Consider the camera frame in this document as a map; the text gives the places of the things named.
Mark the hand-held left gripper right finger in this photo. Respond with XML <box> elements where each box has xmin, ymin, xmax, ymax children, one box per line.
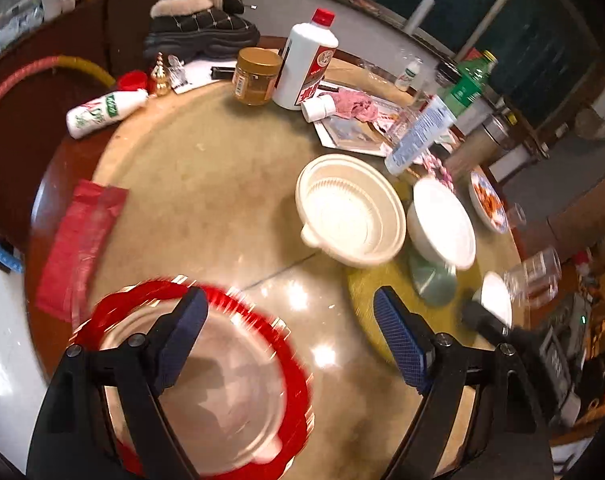
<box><xmin>373</xmin><ymin>286</ymin><xmax>553</xmax><ymax>480</ymax></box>

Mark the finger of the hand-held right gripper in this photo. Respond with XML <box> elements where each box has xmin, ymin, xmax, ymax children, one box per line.
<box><xmin>461</xmin><ymin>299</ymin><xmax>515</xmax><ymax>348</ymax></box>

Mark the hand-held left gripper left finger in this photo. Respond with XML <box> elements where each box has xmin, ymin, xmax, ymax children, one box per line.
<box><xmin>26</xmin><ymin>286</ymin><xmax>210</xmax><ymax>480</ymax></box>

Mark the large red flower-shaped bowl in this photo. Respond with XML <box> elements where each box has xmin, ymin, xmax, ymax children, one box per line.
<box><xmin>72</xmin><ymin>275</ymin><xmax>315</xmax><ymax>476</ymax></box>

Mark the large white foam bowl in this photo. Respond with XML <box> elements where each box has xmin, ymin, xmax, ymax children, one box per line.
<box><xmin>406</xmin><ymin>176</ymin><xmax>477</xmax><ymax>271</ymax></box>

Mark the small white foam bowl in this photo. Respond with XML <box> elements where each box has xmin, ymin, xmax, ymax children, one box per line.
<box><xmin>479</xmin><ymin>271</ymin><xmax>514</xmax><ymax>328</ymax></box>

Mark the yellow round mat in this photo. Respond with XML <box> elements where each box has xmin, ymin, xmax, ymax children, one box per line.
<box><xmin>346</xmin><ymin>255</ymin><xmax>483</xmax><ymax>366</ymax></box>

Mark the glass mug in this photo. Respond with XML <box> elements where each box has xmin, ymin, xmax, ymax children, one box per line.
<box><xmin>502</xmin><ymin>246</ymin><xmax>563</xmax><ymax>308</ymax></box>

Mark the blue patterned plate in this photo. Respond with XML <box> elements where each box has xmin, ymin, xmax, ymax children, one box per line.
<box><xmin>469</xmin><ymin>170</ymin><xmax>509</xmax><ymax>235</ymax></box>

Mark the small drinking glass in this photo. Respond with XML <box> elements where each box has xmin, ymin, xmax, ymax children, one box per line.
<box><xmin>505</xmin><ymin>202</ymin><xmax>528</xmax><ymax>228</ymax></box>

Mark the orange fried food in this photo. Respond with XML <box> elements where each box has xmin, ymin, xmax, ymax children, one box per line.
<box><xmin>475</xmin><ymin>180</ymin><xmax>503</xmax><ymax>221</ymax></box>

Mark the red plastic bag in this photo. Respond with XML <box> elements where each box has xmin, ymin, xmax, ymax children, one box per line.
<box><xmin>35</xmin><ymin>178</ymin><xmax>129</xmax><ymax>321</ymax></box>

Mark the steel thermos flask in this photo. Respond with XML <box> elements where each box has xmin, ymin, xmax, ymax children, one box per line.
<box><xmin>445</xmin><ymin>112</ymin><xmax>513</xmax><ymax>176</ymax></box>

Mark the green plastic bottle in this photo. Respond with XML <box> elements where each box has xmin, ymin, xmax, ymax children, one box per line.
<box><xmin>439</xmin><ymin>50</ymin><xmax>499</xmax><ymax>116</ymax></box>

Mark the white yogurt bottle green label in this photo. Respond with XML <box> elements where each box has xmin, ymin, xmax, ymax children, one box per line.
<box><xmin>66</xmin><ymin>88</ymin><xmax>148</xmax><ymax>139</ymax></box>

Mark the pink cloth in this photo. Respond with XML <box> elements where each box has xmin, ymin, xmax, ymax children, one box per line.
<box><xmin>332</xmin><ymin>87</ymin><xmax>390</xmax><ymax>123</ymax></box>

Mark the clear jar black lid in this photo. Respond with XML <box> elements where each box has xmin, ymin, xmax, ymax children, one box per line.
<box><xmin>412</xmin><ymin>60</ymin><xmax>463</xmax><ymax>111</ymax></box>

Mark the small white water bottle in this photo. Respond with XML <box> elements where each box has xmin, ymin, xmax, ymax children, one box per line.
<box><xmin>395</xmin><ymin>57</ymin><xmax>424</xmax><ymax>92</ymax></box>

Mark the gold ornament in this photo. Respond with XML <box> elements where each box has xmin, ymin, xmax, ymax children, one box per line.
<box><xmin>147</xmin><ymin>52</ymin><xmax>173</xmax><ymax>97</ymax></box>

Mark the white paper sheet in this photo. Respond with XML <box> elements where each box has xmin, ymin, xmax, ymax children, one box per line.
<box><xmin>172</xmin><ymin>59</ymin><xmax>238</xmax><ymax>95</ymax></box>

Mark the clear glass ornament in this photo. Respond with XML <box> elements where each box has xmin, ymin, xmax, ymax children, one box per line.
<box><xmin>167</xmin><ymin>55</ymin><xmax>186</xmax><ymax>86</ymax></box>

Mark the peanut butter jar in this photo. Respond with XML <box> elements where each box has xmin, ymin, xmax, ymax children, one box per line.
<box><xmin>231</xmin><ymin>47</ymin><xmax>283</xmax><ymax>106</ymax></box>

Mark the multicoloured hula hoop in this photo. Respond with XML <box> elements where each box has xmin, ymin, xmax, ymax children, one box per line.
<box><xmin>0</xmin><ymin>56</ymin><xmax>117</xmax><ymax>273</ymax></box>

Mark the white liquor bottle red cap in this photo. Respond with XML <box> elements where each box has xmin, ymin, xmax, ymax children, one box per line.
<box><xmin>272</xmin><ymin>7</ymin><xmax>339</xmax><ymax>111</ymax></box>

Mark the white paper roll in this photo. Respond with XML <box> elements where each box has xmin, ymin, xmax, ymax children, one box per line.
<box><xmin>405</xmin><ymin>0</ymin><xmax>435</xmax><ymax>33</ymax></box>

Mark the dark wooden sideboard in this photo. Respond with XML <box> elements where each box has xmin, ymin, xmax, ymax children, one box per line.
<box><xmin>0</xmin><ymin>0</ymin><xmax>203</xmax><ymax>86</ymax></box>

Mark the dark window wooden frame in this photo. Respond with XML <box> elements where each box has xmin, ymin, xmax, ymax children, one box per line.
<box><xmin>317</xmin><ymin>0</ymin><xmax>603</xmax><ymax>126</ymax></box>

